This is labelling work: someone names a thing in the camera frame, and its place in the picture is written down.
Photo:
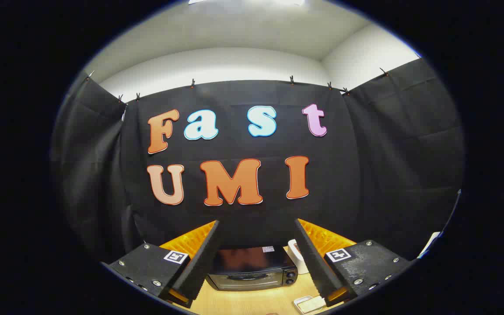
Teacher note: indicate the row of small backdrop clips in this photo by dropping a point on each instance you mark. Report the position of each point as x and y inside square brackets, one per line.
[192, 83]

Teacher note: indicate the white rectangular tray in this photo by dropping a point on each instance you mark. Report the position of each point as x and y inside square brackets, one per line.
[301, 302]

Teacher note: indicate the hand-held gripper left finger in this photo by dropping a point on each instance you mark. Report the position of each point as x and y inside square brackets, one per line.
[201, 262]

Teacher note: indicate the white bread toaster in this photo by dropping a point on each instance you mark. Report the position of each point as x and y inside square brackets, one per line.
[295, 253]

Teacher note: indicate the black toaster oven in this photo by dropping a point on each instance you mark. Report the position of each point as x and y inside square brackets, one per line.
[252, 275]

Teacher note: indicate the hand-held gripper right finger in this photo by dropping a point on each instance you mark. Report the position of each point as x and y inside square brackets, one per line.
[315, 262]

